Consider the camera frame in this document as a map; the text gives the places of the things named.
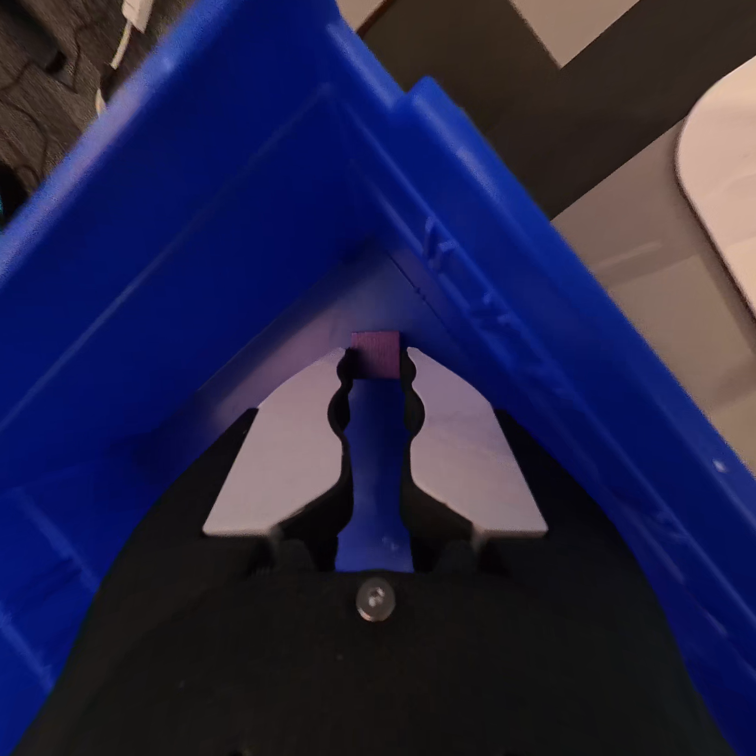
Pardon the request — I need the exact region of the white charger with cable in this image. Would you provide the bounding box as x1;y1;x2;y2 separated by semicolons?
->
94;0;152;114

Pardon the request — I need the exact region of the purple cube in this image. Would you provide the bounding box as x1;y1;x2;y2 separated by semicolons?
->
351;331;400;379

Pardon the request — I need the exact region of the blue plastic bin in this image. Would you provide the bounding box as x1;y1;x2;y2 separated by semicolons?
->
0;0;756;756

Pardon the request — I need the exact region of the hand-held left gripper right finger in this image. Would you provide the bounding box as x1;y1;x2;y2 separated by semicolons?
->
400;347;549;571

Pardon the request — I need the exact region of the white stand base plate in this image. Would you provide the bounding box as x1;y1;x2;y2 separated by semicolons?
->
676;59;756;322

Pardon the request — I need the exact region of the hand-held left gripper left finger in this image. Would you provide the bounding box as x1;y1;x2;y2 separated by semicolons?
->
202;347;356;569

